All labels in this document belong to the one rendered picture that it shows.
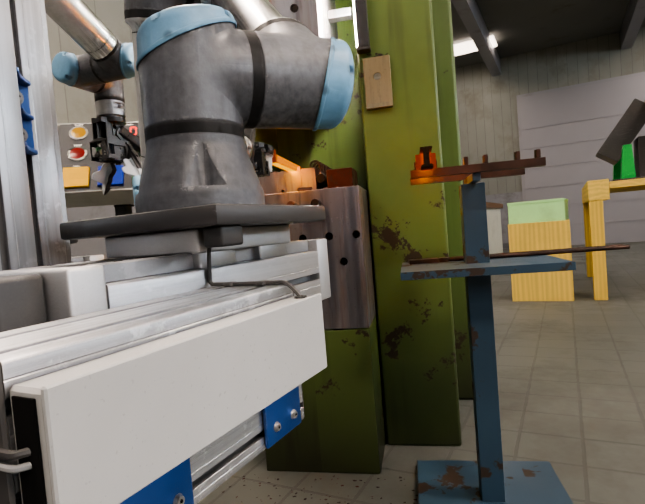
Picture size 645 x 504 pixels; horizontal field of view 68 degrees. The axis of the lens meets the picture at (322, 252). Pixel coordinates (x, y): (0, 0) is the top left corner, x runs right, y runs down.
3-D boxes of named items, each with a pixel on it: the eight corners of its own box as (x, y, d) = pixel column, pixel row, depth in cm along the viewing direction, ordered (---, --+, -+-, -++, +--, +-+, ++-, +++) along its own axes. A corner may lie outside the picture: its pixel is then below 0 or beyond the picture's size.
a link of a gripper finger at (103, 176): (83, 188, 133) (94, 159, 130) (101, 189, 138) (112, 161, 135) (90, 194, 132) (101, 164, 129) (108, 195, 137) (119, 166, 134)
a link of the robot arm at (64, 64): (81, 43, 113) (115, 57, 123) (46, 52, 116) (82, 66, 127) (85, 77, 113) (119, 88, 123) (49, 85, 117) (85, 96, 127)
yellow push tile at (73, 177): (88, 185, 145) (88, 166, 149) (61, 187, 143) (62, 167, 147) (89, 189, 147) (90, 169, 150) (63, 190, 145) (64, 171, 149)
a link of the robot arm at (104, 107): (112, 108, 135) (132, 102, 132) (113, 124, 136) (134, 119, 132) (88, 103, 129) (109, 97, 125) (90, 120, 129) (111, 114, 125)
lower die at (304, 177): (316, 190, 156) (314, 164, 156) (258, 196, 160) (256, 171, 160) (338, 197, 197) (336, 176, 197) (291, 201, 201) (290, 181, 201)
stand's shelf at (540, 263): (576, 270, 110) (575, 261, 110) (400, 280, 118) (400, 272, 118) (541, 260, 140) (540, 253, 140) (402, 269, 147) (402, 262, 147)
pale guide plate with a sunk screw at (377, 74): (392, 105, 161) (389, 54, 161) (366, 109, 163) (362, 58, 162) (393, 106, 163) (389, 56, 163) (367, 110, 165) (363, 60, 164)
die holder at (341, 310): (369, 328, 149) (358, 185, 147) (254, 332, 157) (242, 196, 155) (383, 299, 204) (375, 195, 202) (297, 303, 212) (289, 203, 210)
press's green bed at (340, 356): (380, 474, 152) (369, 328, 149) (266, 471, 159) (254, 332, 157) (391, 407, 206) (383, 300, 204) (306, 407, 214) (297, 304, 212)
